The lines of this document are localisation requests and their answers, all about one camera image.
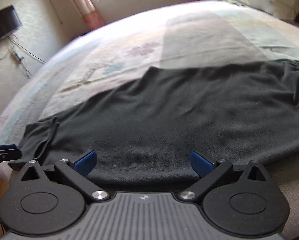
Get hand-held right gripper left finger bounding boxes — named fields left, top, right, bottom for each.
left=21, top=150, right=111, bottom=202

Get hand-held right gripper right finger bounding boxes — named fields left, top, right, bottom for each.
left=178, top=151, right=274, bottom=202

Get black pants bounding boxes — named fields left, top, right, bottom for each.
left=8, top=59, right=299, bottom=186

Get black flat television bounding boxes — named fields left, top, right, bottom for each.
left=0, top=5, right=23, bottom=47

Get black power strip cable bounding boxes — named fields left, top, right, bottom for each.
left=13, top=39, right=47, bottom=80

